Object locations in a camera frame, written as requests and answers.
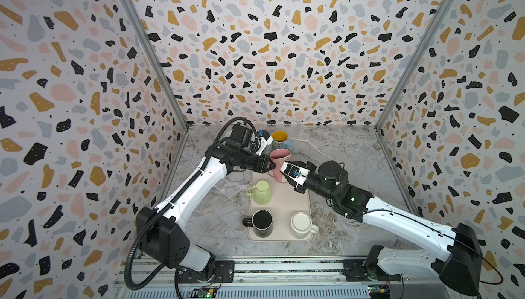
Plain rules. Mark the metal right corner post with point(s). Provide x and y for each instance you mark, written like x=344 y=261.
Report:
x=419 y=52

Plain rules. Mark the metal corner post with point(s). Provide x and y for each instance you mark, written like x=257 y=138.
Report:
x=419 y=52
x=129 y=9

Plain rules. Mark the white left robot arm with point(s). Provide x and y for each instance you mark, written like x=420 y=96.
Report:
x=161 y=230

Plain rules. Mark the pink mug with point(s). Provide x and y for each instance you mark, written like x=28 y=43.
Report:
x=279 y=157

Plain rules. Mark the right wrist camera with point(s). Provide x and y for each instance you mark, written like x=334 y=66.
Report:
x=295 y=173

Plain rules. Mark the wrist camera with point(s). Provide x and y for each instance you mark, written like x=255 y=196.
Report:
x=295 y=173
x=245 y=139

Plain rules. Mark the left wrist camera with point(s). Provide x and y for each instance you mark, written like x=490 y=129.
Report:
x=245 y=139

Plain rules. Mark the light green mug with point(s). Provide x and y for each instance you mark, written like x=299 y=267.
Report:
x=260 y=192

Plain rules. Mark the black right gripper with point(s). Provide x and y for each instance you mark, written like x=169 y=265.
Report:
x=307 y=180

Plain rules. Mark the blue butterfly mug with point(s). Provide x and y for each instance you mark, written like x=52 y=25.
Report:
x=280 y=140

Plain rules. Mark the white mug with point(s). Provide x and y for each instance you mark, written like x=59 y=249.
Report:
x=302 y=225

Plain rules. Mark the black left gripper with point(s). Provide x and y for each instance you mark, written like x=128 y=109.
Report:
x=262 y=166

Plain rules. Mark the metal left corner post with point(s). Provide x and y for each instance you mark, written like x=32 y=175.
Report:
x=129 y=9

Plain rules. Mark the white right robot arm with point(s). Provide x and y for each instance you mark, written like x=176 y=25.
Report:
x=454 y=252

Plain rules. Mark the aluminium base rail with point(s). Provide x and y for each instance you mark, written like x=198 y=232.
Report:
x=287 y=277

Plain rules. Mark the black mug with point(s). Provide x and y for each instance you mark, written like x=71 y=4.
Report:
x=261 y=221

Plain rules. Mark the cream plastic tray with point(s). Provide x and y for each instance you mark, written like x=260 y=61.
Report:
x=284 y=203

